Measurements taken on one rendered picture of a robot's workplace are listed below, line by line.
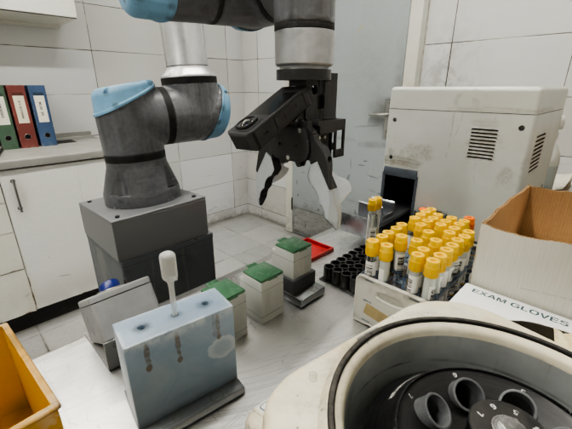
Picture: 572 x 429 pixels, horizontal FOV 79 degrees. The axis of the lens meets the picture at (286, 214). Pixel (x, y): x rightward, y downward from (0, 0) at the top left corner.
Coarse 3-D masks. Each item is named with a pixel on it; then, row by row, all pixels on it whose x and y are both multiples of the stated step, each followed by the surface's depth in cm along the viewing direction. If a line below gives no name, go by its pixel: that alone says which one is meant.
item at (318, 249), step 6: (306, 240) 71; (312, 240) 70; (312, 246) 68; (318, 246) 68; (324, 246) 68; (330, 246) 67; (312, 252) 66; (318, 252) 66; (324, 252) 65; (330, 252) 66; (312, 258) 62; (318, 258) 64
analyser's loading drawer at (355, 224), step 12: (360, 204) 73; (384, 204) 74; (396, 204) 81; (408, 204) 81; (348, 216) 69; (360, 216) 68; (384, 216) 71; (396, 216) 74; (348, 228) 70; (360, 228) 68
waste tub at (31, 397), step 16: (0, 336) 31; (0, 352) 31; (16, 352) 28; (0, 368) 31; (16, 368) 32; (32, 368) 26; (0, 384) 31; (16, 384) 32; (32, 384) 26; (0, 400) 32; (16, 400) 33; (32, 400) 30; (48, 400) 23; (0, 416) 32; (16, 416) 32; (32, 416) 22; (48, 416) 23
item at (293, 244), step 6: (282, 240) 52; (288, 240) 52; (294, 240) 52; (300, 240) 52; (282, 246) 50; (288, 246) 50; (294, 246) 50; (300, 246) 50; (306, 246) 50; (294, 252) 49
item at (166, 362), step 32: (128, 320) 31; (160, 320) 31; (192, 320) 31; (224, 320) 33; (128, 352) 28; (160, 352) 30; (192, 352) 32; (224, 352) 34; (128, 384) 30; (160, 384) 31; (192, 384) 33; (224, 384) 36; (160, 416) 32; (192, 416) 32
